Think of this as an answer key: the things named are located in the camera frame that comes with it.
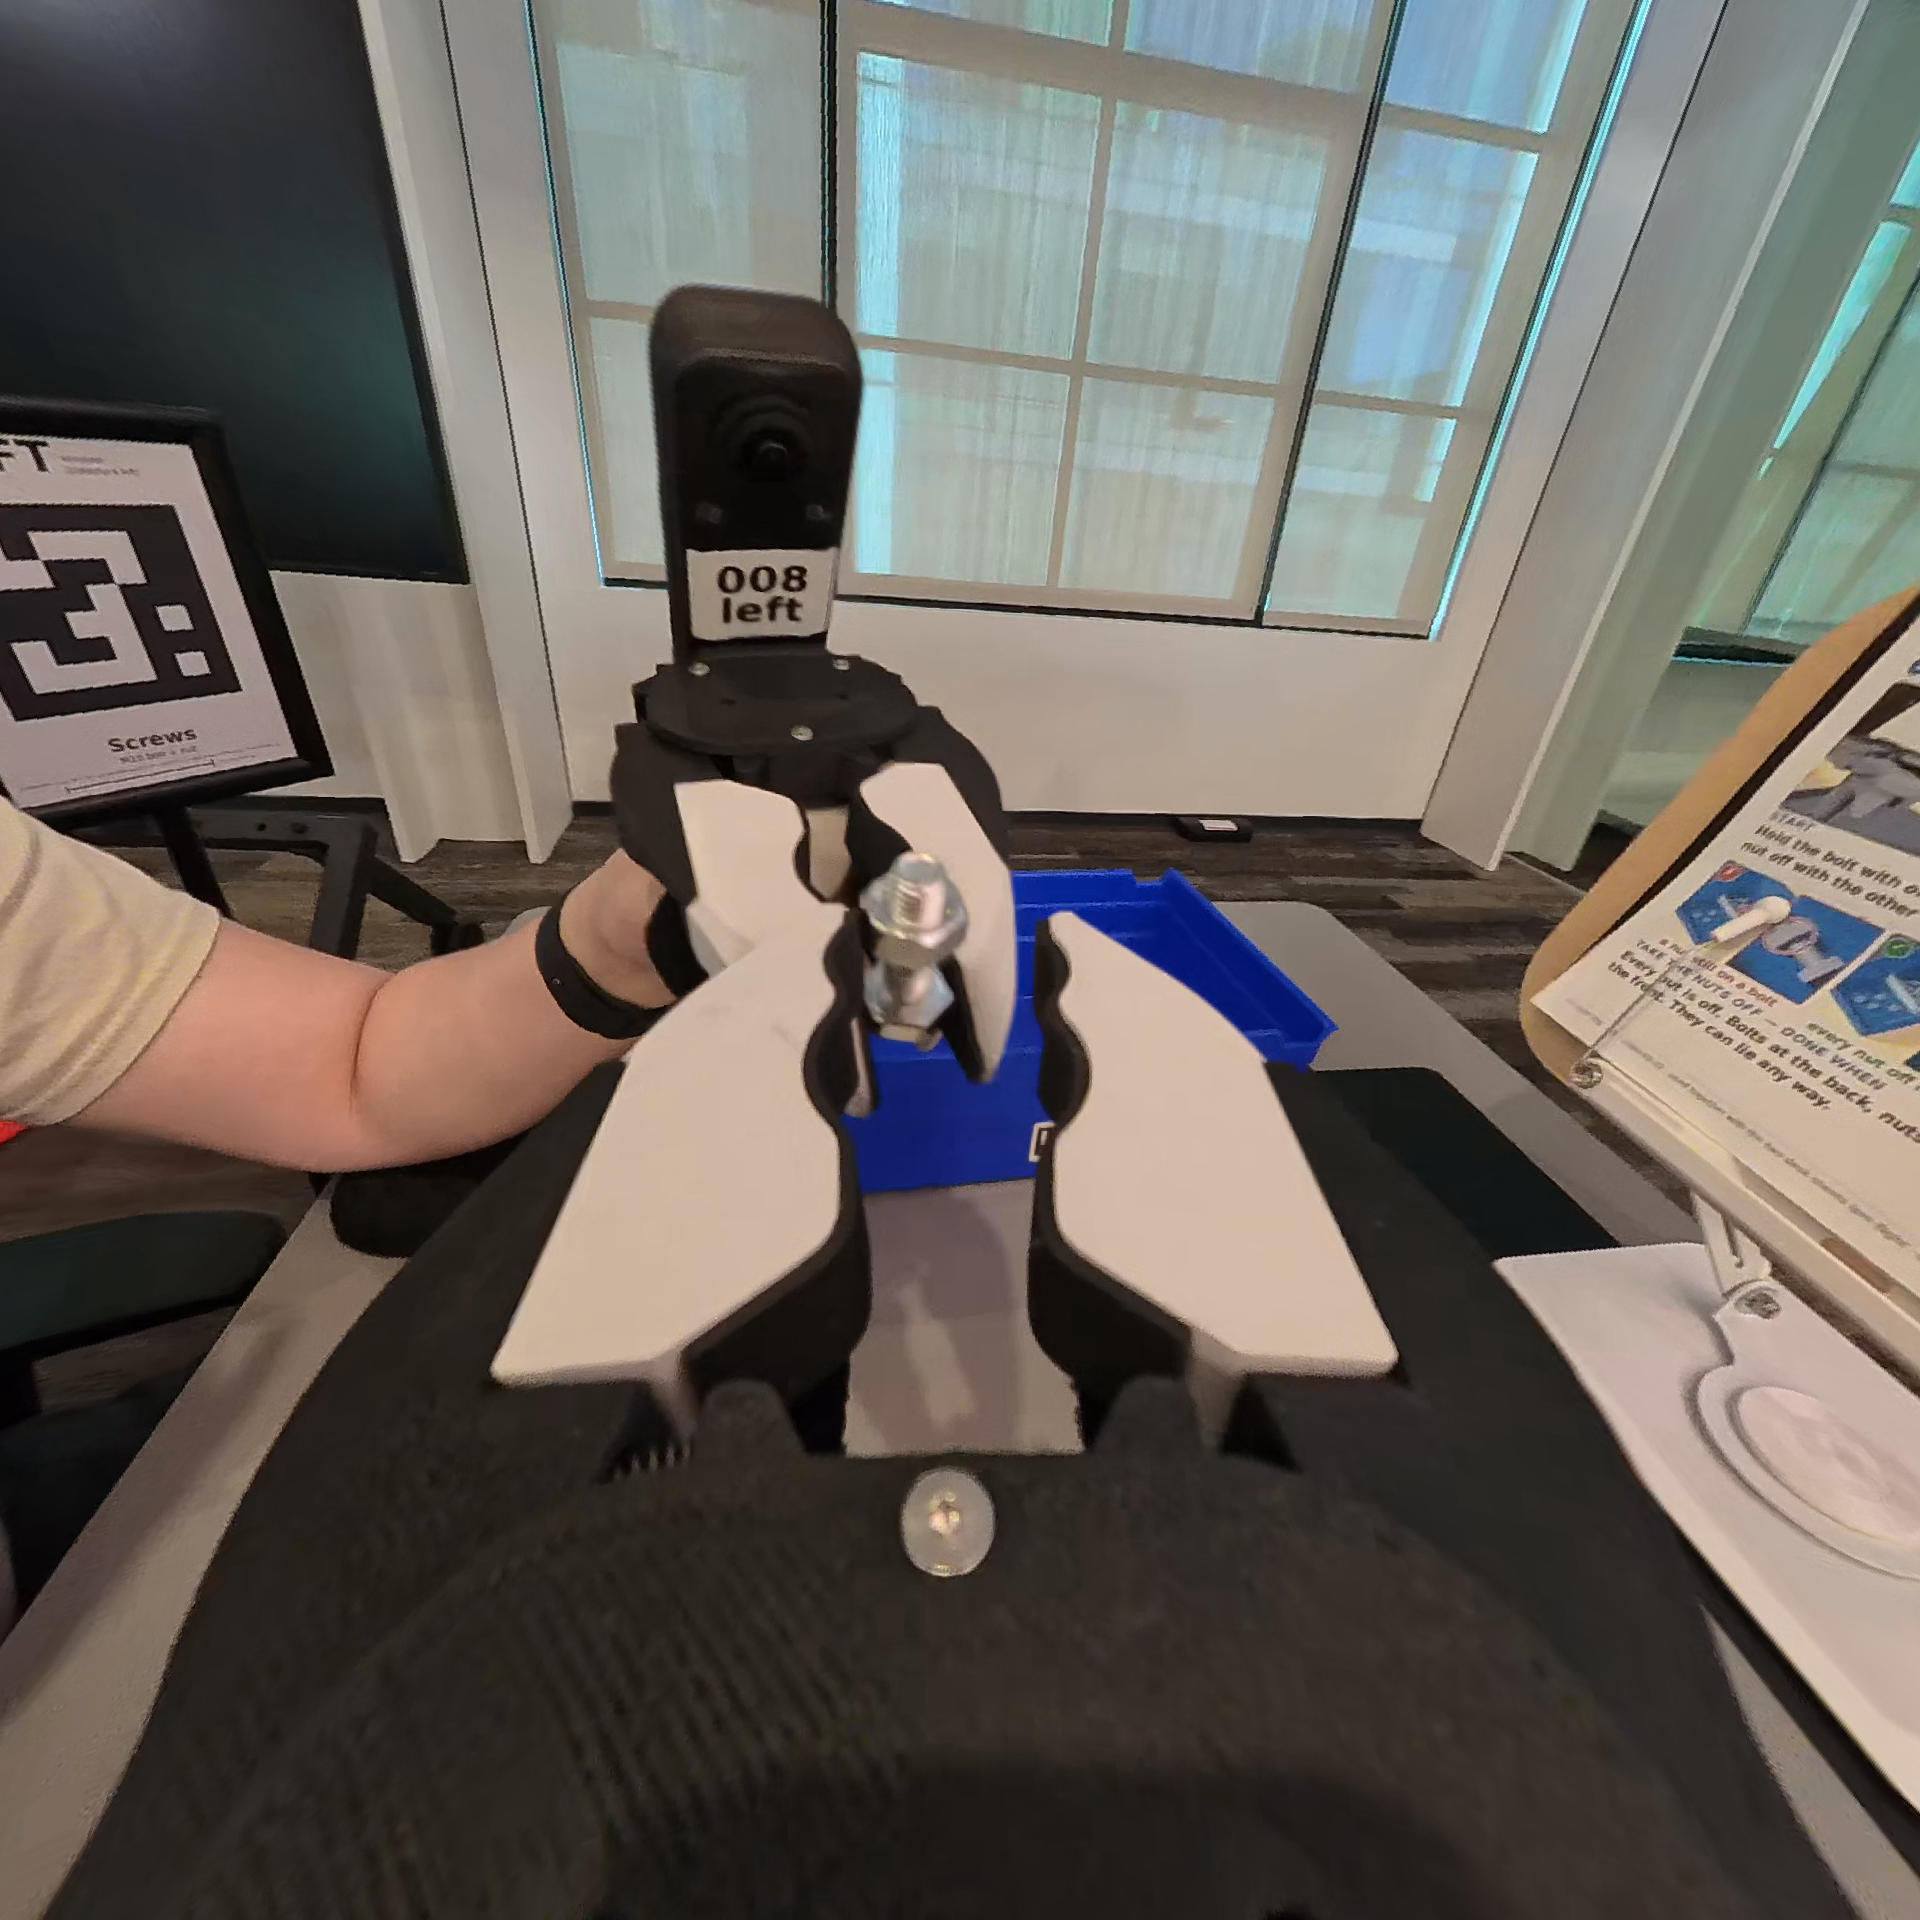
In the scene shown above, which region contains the person's left forearm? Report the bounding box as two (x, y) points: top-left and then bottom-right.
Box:
(195, 901), (604, 1172)

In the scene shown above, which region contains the instruction sheet board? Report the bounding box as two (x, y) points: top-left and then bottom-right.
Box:
(1519, 584), (1920, 1352)

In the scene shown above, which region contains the silver bolt with nut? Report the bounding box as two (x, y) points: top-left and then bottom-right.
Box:
(858, 853), (962, 1045)

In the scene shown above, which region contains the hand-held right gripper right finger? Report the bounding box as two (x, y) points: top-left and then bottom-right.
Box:
(1029, 912), (1405, 1453)

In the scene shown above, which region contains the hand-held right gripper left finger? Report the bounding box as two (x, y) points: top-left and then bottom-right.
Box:
(490, 918), (874, 1449)

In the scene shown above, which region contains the person's left hand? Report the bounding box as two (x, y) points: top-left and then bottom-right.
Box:
(567, 853), (681, 1005)

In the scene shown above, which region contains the blue plastic bin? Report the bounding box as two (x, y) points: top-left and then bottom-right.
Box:
(840, 866), (1338, 1196)

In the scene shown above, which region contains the white framed glass window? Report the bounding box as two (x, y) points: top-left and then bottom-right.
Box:
(525, 0), (1652, 639)

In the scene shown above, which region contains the dark chair armrest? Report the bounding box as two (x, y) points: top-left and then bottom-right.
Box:
(0, 1208), (288, 1427)

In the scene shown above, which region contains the dark wall screen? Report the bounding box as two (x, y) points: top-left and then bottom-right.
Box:
(0, 0), (469, 587)

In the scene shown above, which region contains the black framed floor sign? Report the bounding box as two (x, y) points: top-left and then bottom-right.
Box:
(0, 396), (486, 962)

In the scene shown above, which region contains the white stand base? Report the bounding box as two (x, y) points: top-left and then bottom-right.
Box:
(1492, 1200), (1920, 1802)

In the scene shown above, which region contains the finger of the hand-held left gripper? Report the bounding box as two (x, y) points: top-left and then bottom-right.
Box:
(855, 763), (1017, 1086)
(673, 779), (846, 973)

